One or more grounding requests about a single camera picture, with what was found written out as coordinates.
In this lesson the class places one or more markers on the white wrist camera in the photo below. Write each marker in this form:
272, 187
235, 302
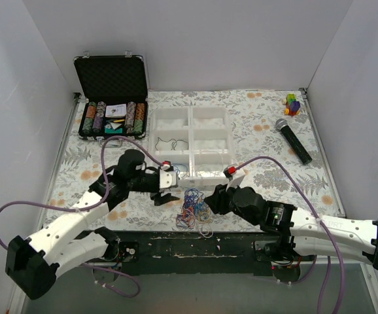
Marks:
169, 178
234, 176

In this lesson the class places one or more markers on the white playing card deck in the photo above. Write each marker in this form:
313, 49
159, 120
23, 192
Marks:
116, 111

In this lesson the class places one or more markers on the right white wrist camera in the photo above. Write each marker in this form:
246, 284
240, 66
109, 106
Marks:
234, 176

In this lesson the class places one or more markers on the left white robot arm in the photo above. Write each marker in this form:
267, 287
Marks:
36, 262

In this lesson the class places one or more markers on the green poker chip stack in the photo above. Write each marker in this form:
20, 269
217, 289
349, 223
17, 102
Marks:
138, 127

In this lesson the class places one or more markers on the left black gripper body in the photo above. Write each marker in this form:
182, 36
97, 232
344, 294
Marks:
157, 193

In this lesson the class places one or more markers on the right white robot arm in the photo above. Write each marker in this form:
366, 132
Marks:
298, 232

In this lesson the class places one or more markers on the white compartment tray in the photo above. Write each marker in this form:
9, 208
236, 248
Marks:
198, 141

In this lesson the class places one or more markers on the colourful toy block stack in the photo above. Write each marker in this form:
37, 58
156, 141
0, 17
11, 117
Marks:
292, 105

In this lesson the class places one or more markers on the purple poker chip stack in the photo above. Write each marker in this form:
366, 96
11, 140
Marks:
99, 116

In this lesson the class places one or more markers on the orange poker chip stack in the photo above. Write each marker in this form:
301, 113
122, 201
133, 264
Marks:
90, 115

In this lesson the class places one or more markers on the black handheld microphone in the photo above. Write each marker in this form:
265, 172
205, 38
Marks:
295, 144

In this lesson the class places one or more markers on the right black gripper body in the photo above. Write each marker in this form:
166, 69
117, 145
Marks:
220, 196

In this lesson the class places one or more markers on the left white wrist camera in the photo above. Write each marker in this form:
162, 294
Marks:
169, 178

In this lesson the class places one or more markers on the black poker chip case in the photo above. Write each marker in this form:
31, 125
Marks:
114, 80

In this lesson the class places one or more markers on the teal card box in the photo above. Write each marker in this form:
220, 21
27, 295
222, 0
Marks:
118, 131

